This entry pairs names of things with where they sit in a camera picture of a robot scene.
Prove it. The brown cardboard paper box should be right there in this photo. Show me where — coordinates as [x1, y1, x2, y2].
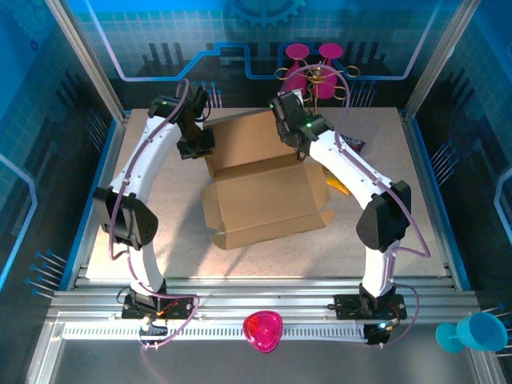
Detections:
[199, 110, 335, 251]

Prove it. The white slotted cable duct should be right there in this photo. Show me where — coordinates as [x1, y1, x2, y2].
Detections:
[62, 326, 369, 342]

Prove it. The yellow snack bag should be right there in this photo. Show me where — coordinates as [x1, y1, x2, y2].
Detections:
[323, 167, 354, 197]

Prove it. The aluminium cell frame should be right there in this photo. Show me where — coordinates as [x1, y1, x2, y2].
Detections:
[23, 0, 512, 384]

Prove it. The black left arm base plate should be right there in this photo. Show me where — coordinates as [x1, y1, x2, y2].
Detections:
[119, 294, 197, 321]

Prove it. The pink heart-shaped bowl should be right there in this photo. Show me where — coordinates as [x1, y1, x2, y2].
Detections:
[242, 310, 284, 354]

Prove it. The blue plastic goblet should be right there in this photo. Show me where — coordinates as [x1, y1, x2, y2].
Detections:
[434, 311, 509, 354]

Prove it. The gold wire goblet rack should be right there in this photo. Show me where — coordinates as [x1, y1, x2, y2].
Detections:
[274, 59, 362, 114]

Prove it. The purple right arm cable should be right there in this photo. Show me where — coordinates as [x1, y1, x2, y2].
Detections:
[279, 71, 432, 349]

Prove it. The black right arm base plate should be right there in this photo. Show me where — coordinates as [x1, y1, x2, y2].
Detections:
[334, 294, 407, 321]

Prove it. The pink plastic goblet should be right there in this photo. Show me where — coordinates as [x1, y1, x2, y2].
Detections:
[283, 42, 311, 91]
[307, 42, 345, 101]

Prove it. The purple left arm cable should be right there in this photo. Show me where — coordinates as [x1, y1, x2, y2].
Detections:
[108, 78, 201, 351]

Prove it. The black controller box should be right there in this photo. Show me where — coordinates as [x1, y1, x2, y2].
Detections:
[138, 322, 170, 338]
[365, 322, 391, 347]

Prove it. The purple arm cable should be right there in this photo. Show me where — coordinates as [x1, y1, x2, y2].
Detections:
[279, 71, 432, 349]
[108, 78, 201, 351]

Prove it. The pink candy bag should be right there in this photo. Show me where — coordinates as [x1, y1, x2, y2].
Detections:
[339, 134, 366, 155]

